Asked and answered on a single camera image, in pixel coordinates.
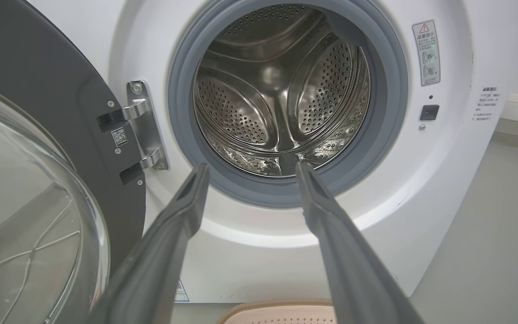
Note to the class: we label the white front-load washing machine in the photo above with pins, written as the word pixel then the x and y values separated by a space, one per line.
pixel 421 202

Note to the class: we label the stainless steel washing machine drum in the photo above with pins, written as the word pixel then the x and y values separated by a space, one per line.
pixel 281 90

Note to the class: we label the black washer door, glass bowl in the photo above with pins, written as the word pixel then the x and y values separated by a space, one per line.
pixel 38 58

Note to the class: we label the small text sticker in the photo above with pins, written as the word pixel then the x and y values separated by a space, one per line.
pixel 486 103

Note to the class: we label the grey rubber door gasket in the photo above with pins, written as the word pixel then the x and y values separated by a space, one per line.
pixel 390 112

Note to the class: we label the small QR code sticker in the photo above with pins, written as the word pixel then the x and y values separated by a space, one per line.
pixel 119 137

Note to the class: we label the blue white energy label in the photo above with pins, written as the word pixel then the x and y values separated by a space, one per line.
pixel 180 291

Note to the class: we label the grey warning sticker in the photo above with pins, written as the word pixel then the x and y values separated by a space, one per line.
pixel 426 54

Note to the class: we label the cream perforated laundry basket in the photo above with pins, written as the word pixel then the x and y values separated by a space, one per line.
pixel 281 316

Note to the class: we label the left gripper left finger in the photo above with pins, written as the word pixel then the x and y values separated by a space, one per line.
pixel 151 279

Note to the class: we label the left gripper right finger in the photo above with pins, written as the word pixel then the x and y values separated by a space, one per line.
pixel 353 270

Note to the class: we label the black door latch socket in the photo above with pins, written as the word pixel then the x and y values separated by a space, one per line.
pixel 429 112

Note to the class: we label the silver metal door hinge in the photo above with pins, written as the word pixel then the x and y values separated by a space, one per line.
pixel 144 128

